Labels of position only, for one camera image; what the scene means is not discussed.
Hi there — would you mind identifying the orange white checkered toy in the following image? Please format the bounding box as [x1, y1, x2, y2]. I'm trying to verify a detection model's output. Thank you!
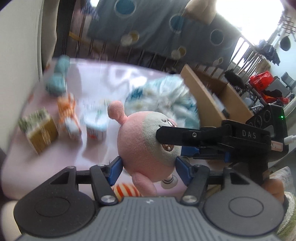
[57, 93, 82, 141]

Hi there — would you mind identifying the red plastic bag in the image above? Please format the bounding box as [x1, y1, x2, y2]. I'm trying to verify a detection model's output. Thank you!
[249, 71, 273, 92]

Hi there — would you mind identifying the orange striped plush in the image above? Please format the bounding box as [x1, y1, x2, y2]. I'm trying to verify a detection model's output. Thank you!
[112, 183, 141, 202]

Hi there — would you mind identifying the brown cardboard box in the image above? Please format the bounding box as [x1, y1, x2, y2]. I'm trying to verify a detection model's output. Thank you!
[180, 64, 253, 127]

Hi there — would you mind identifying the blue circle-patterned bedsheet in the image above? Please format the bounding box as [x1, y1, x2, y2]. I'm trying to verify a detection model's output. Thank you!
[87, 1, 241, 69]

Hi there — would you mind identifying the teal knitted plush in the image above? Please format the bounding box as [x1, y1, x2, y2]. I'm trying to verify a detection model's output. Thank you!
[45, 55, 70, 97]

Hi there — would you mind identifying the white soft cube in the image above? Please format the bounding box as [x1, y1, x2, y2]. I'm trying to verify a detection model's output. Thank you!
[80, 99, 110, 142]

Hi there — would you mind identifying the pink round plush toy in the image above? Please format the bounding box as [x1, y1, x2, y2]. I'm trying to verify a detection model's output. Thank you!
[107, 100, 181, 196]

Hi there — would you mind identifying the blue white fluffy blanket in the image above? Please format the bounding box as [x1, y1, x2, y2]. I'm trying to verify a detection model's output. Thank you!
[125, 74, 200, 129]

